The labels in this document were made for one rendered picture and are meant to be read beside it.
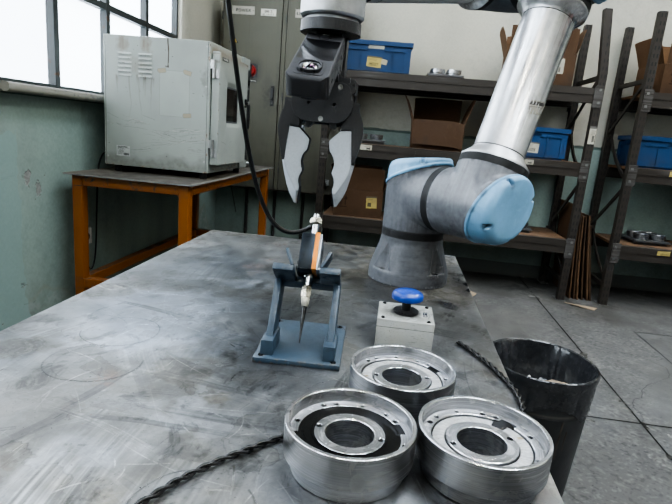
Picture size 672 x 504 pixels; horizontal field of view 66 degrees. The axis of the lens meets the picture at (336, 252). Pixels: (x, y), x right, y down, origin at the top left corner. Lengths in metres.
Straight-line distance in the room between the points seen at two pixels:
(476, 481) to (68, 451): 0.31
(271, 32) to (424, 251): 3.57
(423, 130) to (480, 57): 0.90
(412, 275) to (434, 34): 3.68
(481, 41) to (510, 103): 3.63
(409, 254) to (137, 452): 0.61
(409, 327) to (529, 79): 0.47
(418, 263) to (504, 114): 0.29
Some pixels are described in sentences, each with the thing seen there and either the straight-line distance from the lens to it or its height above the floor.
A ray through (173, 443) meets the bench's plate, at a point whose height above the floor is 0.80.
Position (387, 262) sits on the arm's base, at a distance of 0.96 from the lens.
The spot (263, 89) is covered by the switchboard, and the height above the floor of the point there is 1.35.
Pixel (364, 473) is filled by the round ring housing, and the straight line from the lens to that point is 0.40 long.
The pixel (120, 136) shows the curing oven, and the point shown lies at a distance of 2.84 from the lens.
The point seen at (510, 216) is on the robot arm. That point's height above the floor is 0.96.
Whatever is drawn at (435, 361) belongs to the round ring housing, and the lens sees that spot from 0.57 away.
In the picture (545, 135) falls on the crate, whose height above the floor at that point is 1.17.
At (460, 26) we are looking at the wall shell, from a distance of 4.53.
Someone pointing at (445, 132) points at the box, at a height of 1.13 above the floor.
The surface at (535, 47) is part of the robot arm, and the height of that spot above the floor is 1.22.
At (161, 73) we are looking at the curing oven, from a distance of 2.74.
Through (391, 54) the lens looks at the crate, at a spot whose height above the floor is 1.64.
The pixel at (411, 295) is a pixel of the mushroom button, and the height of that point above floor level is 0.87.
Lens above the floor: 1.06
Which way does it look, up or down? 13 degrees down
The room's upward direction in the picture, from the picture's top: 5 degrees clockwise
